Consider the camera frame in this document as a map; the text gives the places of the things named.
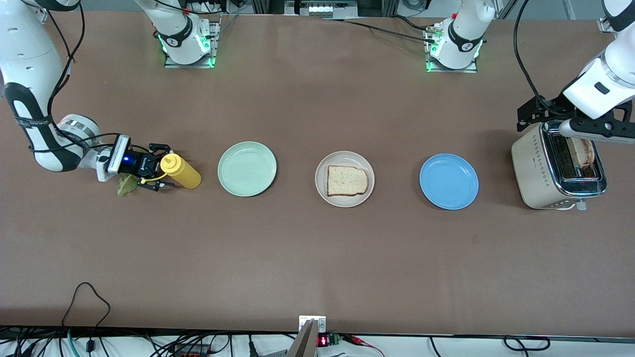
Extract green lettuce leaf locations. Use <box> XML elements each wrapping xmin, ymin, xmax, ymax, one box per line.
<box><xmin>116</xmin><ymin>174</ymin><xmax>143</xmax><ymax>197</ymax></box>

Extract yellow squeeze bottle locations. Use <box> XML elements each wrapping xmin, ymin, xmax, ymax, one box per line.
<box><xmin>141</xmin><ymin>153</ymin><xmax>202</xmax><ymax>190</ymax></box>

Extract toasted bread slice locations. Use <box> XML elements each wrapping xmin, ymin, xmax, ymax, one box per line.
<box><xmin>570</xmin><ymin>138</ymin><xmax>595</xmax><ymax>170</ymax></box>
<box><xmin>327</xmin><ymin>165</ymin><xmax>369</xmax><ymax>197</ymax></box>

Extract light green plate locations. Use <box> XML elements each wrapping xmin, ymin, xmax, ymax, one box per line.
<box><xmin>217</xmin><ymin>141</ymin><xmax>277</xmax><ymax>197</ymax></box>

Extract blue plate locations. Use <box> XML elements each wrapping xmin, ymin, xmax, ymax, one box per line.
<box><xmin>419</xmin><ymin>153</ymin><xmax>480</xmax><ymax>211</ymax></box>

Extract beige plate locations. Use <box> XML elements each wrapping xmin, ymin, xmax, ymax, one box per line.
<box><xmin>315</xmin><ymin>151</ymin><xmax>376</xmax><ymax>208</ymax></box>

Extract beige chrome toaster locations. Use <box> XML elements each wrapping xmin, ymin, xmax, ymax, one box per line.
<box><xmin>511</xmin><ymin>120</ymin><xmax>608</xmax><ymax>211</ymax></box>

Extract black power unit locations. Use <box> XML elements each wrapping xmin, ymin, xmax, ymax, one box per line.
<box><xmin>285</xmin><ymin>0</ymin><xmax>358</xmax><ymax>18</ymax></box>

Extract red clip lead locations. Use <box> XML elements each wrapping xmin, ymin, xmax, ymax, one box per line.
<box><xmin>345</xmin><ymin>335</ymin><xmax>385</xmax><ymax>357</ymax></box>

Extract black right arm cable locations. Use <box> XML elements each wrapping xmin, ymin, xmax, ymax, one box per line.
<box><xmin>27</xmin><ymin>5</ymin><xmax>125</xmax><ymax>155</ymax></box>

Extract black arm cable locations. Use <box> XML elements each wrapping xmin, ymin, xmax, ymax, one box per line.
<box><xmin>513</xmin><ymin>0</ymin><xmax>571</xmax><ymax>116</ymax></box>
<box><xmin>27</xmin><ymin>5</ymin><xmax>125</xmax><ymax>155</ymax></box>

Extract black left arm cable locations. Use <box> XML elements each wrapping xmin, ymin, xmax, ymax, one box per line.
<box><xmin>513</xmin><ymin>0</ymin><xmax>571</xmax><ymax>116</ymax></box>

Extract thin black looped cable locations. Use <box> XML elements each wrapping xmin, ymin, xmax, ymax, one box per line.
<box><xmin>61</xmin><ymin>282</ymin><xmax>111</xmax><ymax>329</ymax></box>

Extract black table cable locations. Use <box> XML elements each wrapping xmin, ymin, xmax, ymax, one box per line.
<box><xmin>389</xmin><ymin>14</ymin><xmax>432</xmax><ymax>31</ymax></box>
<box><xmin>322</xmin><ymin>18</ymin><xmax>437</xmax><ymax>43</ymax></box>

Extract black coiled cable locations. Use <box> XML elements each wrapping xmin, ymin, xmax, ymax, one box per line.
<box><xmin>504</xmin><ymin>336</ymin><xmax>551</xmax><ymax>352</ymax></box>

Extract small metal mounting bracket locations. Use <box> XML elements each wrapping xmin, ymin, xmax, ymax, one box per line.
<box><xmin>299</xmin><ymin>315</ymin><xmax>327</xmax><ymax>334</ymax></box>

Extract grey metal camera post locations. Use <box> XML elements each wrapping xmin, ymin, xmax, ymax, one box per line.
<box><xmin>287</xmin><ymin>320</ymin><xmax>318</xmax><ymax>357</ymax></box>

